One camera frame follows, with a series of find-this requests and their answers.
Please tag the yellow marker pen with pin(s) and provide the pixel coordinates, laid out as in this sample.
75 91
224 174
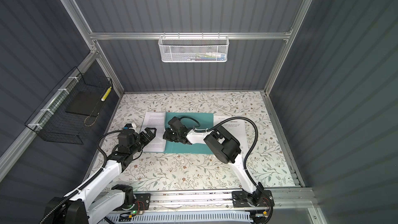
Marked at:
106 94

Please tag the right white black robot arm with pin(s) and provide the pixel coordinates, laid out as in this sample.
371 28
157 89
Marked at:
226 149

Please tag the white paper stack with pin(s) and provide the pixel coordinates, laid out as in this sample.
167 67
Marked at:
238 129

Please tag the black wire mesh basket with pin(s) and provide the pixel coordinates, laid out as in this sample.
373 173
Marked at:
71 114

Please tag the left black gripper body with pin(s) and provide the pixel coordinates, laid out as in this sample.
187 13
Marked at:
133 150

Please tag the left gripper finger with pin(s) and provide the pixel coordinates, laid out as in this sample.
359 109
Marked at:
148 134
145 147

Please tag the white slotted cable duct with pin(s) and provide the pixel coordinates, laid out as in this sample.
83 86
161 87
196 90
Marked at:
211 217

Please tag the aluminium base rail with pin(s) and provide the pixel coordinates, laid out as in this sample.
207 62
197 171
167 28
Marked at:
222 200

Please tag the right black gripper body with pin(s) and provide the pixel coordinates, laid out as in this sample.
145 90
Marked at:
171 135

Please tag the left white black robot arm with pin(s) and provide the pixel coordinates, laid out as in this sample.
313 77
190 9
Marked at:
82 205

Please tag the black flat pad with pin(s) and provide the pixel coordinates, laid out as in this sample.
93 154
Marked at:
85 104

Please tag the pens in white basket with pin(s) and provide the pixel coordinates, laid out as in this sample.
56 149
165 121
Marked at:
208 56

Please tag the white printed paper sheet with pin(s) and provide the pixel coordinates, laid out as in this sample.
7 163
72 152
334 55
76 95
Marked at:
155 122

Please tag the white wire mesh basket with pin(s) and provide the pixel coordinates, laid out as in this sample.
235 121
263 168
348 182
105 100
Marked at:
173 50

